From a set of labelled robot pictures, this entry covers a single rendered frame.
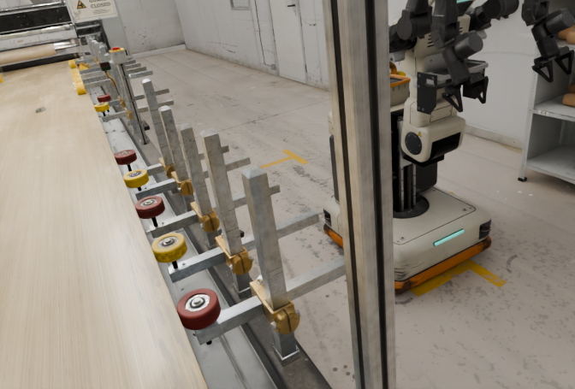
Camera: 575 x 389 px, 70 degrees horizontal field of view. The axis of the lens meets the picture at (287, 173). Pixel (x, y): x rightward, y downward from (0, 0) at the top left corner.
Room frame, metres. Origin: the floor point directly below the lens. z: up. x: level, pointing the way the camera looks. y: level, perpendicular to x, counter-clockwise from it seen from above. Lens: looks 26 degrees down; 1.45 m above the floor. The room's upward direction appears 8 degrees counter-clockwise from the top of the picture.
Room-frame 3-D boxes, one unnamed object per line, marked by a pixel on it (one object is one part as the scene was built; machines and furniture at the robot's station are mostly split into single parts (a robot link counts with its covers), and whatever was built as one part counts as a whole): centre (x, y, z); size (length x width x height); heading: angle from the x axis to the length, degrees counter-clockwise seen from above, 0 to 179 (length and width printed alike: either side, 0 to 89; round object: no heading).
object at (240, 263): (0.90, 0.17, 0.81); 0.14 x 0.06 x 0.05; 24
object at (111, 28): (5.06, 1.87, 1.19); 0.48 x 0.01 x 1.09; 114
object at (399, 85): (1.97, -0.53, 0.87); 0.23 x 0.15 x 0.11; 114
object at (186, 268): (0.93, 0.13, 0.81); 0.43 x 0.03 x 0.04; 114
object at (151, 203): (1.08, 0.42, 0.85); 0.08 x 0.08 x 0.11
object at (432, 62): (1.60, -0.69, 0.99); 0.28 x 0.16 x 0.22; 114
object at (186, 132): (1.10, 0.26, 0.88); 0.04 x 0.04 x 0.48; 24
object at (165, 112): (1.33, 0.37, 0.88); 0.04 x 0.04 x 0.48; 24
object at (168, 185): (1.39, 0.34, 0.83); 0.43 x 0.03 x 0.04; 114
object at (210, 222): (1.12, 0.27, 0.81); 0.14 x 0.06 x 0.05; 24
